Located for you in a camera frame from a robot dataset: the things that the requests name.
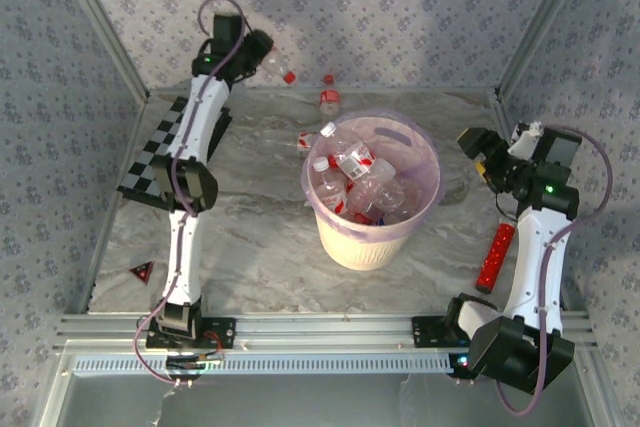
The aluminium mounting rail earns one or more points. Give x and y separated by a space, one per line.
325 332

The small black controller board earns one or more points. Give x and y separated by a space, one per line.
460 363
190 364

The red-capped bottle with barcode label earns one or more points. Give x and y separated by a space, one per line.
280 67

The red triangle marker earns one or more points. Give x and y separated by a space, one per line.
143 273

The large clear red-label bottle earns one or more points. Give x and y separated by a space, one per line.
375 187

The small white-capped water bottle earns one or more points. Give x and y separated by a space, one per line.
330 192

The red glitter cylinder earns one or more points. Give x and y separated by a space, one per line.
495 259

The small red-capped water bottle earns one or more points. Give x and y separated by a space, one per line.
303 139
330 97

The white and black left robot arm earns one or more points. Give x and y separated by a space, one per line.
185 257

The black and white checkerboard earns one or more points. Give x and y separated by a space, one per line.
150 167

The cream plastic waste bin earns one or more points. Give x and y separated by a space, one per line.
360 252

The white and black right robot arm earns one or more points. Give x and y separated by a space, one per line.
535 267

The aluminium frame post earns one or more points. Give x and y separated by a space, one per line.
101 22
546 22

